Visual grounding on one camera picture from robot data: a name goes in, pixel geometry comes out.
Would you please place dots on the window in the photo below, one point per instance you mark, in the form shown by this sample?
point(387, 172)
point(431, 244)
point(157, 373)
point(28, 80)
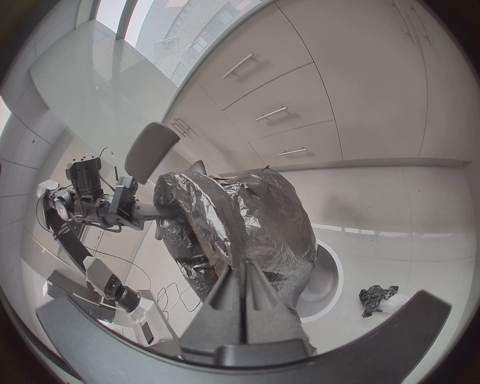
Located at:
point(176, 41)

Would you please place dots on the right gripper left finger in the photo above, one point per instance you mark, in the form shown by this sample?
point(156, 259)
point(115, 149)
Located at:
point(221, 315)

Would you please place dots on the black plastic bag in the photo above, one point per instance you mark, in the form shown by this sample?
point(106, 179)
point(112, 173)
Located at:
point(262, 217)

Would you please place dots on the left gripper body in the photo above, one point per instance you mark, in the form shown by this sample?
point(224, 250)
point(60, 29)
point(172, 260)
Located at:
point(125, 212)

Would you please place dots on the clear plastic wrapper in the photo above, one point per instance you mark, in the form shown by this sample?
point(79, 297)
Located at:
point(393, 304)

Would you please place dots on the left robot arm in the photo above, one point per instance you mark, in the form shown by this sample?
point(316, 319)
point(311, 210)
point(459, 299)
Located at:
point(88, 180)

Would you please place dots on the white trash bin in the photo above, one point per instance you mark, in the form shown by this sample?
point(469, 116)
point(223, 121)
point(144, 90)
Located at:
point(330, 277)

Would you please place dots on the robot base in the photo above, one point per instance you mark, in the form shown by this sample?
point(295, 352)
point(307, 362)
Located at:
point(150, 318)

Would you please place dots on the white wardrobe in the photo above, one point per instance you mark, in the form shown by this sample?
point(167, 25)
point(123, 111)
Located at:
point(300, 93)

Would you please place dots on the crumpled black plastic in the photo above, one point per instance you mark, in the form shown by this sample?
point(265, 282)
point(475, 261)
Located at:
point(373, 298)

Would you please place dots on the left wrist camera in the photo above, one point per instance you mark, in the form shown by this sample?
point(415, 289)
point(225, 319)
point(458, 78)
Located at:
point(126, 184)

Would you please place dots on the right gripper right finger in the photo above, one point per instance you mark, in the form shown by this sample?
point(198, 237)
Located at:
point(270, 315)

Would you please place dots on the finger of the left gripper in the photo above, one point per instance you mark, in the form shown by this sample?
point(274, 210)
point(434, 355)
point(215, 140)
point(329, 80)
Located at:
point(157, 212)

